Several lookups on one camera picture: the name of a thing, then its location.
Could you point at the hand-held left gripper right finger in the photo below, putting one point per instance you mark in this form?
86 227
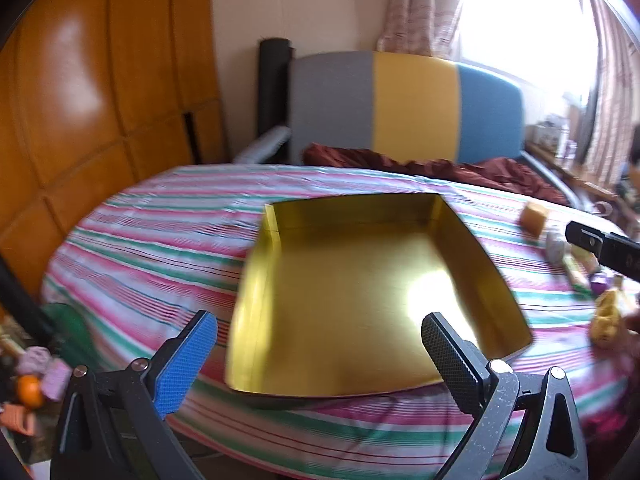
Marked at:
450 360

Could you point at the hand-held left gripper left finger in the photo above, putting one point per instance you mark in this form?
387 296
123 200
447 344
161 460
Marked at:
185 360

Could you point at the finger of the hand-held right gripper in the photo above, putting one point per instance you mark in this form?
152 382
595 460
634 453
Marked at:
610 250

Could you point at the yellow sponge block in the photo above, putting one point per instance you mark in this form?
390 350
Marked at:
534 218

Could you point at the gold square tin box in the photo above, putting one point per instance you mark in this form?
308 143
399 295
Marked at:
360 285

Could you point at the wooden side desk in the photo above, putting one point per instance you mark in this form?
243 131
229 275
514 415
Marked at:
565 165

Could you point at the striped tablecloth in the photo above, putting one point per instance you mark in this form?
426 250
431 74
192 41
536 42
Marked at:
150 260

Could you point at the pink soft object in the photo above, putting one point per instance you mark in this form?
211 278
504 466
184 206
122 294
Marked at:
55 380

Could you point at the white boxes on desk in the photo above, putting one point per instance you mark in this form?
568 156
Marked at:
550 132

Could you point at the dark red cloth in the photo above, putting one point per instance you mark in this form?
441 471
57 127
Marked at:
500 172

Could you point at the striped side curtain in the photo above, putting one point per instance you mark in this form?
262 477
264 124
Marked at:
615 110

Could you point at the orange fruit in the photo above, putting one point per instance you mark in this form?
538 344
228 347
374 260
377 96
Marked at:
29 392

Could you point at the window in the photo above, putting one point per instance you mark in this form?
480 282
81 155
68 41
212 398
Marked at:
525 25

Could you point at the grey yellow blue chair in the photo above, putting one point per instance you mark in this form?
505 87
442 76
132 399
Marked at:
415 105

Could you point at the wooden wardrobe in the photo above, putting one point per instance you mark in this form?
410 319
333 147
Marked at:
75 110

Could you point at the black rolled mat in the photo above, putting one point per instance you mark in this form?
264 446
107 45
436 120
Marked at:
272 85

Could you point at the patterned beige curtain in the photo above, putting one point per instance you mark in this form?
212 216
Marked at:
415 10

